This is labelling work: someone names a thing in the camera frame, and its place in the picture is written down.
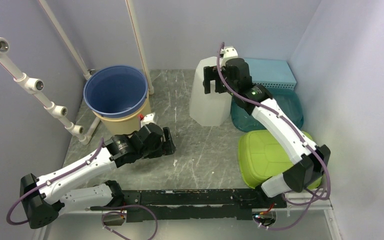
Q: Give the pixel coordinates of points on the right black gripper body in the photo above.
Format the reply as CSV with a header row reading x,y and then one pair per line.
x,y
230,84

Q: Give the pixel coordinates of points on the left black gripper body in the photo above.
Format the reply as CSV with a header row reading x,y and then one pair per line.
x,y
157,150

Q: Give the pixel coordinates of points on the beige bucket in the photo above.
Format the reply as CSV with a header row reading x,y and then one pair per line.
x,y
126,124

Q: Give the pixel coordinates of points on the translucent white bucket liner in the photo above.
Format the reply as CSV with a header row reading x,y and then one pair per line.
x,y
208,110

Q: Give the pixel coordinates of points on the light blue perforated basket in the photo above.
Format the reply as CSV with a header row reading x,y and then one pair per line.
x,y
271,73

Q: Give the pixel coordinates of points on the teal transparent tub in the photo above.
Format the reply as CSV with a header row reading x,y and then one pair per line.
x,y
288,101

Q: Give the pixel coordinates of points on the blue bucket rim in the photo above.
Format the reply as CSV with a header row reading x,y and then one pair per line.
x,y
116,91

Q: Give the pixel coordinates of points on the lime green tub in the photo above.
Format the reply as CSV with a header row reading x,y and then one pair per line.
x,y
260,156

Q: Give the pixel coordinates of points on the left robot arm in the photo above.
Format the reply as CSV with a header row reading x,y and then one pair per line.
x,y
46,197

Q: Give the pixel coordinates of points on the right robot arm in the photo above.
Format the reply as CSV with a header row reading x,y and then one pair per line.
x,y
309,160

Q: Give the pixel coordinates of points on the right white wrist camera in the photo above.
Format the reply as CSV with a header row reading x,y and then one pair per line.
x,y
227,53

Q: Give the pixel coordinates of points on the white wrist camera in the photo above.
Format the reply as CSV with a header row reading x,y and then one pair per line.
x,y
227,53
150,118

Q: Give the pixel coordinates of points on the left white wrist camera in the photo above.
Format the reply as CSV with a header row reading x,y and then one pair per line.
x,y
150,118

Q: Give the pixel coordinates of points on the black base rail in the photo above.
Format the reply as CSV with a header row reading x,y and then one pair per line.
x,y
237,203

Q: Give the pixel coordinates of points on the white PVC pipe frame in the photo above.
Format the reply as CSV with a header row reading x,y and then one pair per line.
x,y
102,33

